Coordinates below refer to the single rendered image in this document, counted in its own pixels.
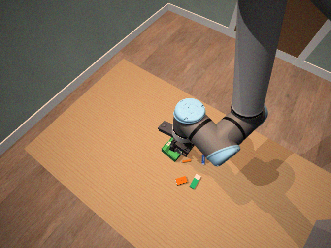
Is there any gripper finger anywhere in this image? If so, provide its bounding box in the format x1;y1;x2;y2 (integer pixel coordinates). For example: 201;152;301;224
169;144;182;155

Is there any green rack of bins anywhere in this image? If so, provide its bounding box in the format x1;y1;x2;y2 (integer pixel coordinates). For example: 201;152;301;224
162;137;181;162

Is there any green and beige eraser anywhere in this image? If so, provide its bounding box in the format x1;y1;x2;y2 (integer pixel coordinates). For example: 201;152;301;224
189;174;201;189

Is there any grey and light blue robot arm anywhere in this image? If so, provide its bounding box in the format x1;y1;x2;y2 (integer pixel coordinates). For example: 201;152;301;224
158;0;288;167

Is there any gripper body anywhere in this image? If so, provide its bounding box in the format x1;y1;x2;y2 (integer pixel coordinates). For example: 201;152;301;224
171;138;194;157

